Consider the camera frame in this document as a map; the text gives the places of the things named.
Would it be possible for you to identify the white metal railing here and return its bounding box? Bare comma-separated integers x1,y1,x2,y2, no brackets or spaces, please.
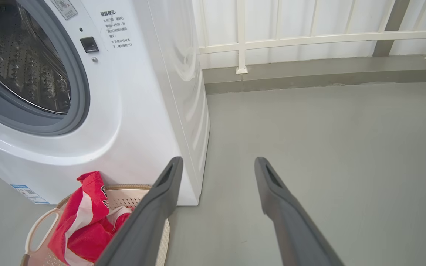
198,0,426,74

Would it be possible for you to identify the grey warning sticker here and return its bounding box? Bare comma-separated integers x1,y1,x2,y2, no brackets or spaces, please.
50,0,78,20

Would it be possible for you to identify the red and white garment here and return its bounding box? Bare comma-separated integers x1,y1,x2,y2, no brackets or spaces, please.
48,171,134,266

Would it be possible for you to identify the blue energy label sticker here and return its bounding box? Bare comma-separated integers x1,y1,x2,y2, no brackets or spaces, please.
10,184,50,204

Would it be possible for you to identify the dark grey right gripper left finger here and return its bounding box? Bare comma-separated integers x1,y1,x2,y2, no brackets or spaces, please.
95,156,184,266

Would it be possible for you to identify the white washing machine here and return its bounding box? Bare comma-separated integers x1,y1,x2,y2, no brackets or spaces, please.
0,0,210,206

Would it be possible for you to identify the black door latch socket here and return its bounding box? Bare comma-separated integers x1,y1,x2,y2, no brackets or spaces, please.
80,36,99,53

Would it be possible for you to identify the cream perforated laundry basket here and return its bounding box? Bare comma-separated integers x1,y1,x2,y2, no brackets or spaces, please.
20,184,170,266

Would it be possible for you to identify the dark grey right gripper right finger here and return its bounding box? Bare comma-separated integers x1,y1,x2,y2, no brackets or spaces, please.
254,157,345,266

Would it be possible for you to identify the grey square post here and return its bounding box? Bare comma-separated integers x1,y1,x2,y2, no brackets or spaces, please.
373,0,411,57

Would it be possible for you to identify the washing machine drum opening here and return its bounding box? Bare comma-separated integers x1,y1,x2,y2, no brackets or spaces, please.
0,0,72,114

